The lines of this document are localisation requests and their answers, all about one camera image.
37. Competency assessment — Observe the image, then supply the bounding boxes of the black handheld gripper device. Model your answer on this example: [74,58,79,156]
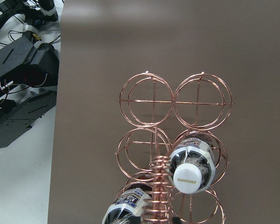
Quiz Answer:
[0,0,58,43]

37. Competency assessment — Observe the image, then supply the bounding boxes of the tea bottle one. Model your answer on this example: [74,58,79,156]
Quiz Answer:
[170,132,216,194]

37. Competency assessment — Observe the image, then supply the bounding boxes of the tea bottle three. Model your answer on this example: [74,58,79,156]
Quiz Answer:
[102,182,152,224]

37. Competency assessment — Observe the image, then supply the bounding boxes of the copper wire bottle basket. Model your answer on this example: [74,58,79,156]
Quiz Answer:
[115,72,233,224]

